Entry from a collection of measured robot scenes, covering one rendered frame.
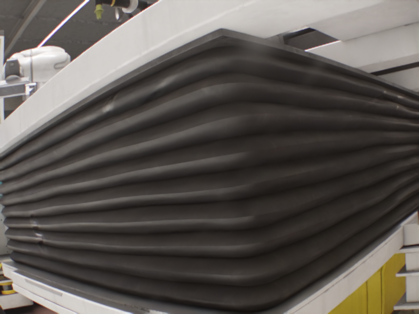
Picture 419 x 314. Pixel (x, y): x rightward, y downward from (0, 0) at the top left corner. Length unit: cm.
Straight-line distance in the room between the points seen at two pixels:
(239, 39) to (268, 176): 17
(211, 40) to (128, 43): 13
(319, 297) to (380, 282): 71
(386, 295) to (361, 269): 61
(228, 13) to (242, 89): 11
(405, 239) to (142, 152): 62
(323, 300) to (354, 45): 49
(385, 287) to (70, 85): 104
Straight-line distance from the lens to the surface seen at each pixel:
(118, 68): 59
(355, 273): 69
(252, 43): 54
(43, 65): 153
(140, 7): 184
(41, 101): 84
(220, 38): 50
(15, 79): 141
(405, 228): 96
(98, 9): 172
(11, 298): 229
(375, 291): 130
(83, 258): 81
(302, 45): 91
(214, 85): 50
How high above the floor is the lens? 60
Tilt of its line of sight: 2 degrees up
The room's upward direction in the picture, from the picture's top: 9 degrees counter-clockwise
